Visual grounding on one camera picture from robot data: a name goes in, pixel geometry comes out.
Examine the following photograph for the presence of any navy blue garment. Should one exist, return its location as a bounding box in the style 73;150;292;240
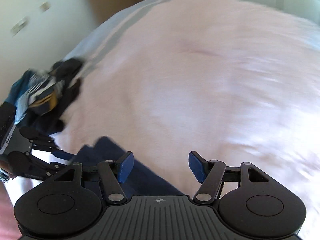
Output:
49;136;188;197

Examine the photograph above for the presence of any striped navy clothes pile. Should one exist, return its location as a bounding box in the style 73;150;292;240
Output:
5;58;84;135

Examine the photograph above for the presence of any pink quilted bedspread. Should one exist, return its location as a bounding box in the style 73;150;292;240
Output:
54;0;319;221

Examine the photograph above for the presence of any white cabinet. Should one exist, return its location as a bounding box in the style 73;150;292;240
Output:
1;0;97;100

